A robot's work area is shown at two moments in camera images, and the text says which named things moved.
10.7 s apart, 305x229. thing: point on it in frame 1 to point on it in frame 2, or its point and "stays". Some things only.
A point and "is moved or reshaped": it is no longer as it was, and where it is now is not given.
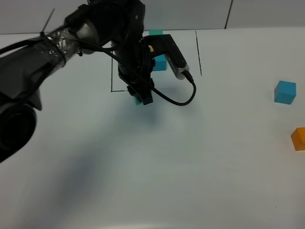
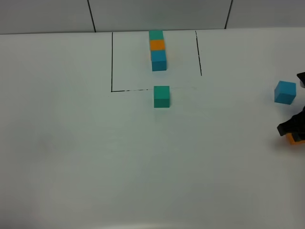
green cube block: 137,102 to 161,96
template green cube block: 155,32 stays
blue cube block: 285,92 stays
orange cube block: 298,138 is moved or reshaped
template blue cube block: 160,63 stays
